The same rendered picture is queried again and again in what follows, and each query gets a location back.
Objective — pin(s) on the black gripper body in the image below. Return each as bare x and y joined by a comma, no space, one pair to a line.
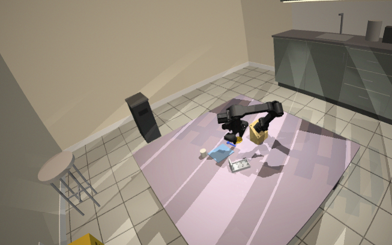
235,127

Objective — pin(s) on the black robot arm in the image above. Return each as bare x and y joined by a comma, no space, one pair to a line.
235,112

